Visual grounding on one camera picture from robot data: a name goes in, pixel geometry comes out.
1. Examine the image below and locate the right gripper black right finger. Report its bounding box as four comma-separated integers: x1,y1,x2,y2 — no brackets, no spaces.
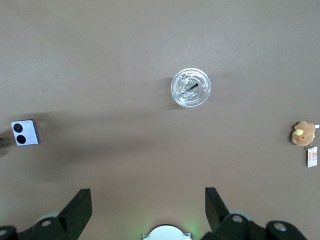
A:
201,186,307,240

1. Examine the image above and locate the black drinking straw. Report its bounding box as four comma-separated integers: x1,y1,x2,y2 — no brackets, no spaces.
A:
181,83,200,95

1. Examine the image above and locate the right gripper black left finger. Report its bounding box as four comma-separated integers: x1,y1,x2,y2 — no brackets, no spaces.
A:
0,188,93,240

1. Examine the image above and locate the white folding phone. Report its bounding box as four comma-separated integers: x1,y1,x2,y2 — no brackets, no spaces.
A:
11,119,42,147

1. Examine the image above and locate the clear plastic cup with lid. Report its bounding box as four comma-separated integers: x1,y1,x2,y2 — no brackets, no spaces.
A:
170,67,212,109

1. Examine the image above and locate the brown plush toy with tag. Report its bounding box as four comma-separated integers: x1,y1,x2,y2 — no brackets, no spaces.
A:
291,120,320,169

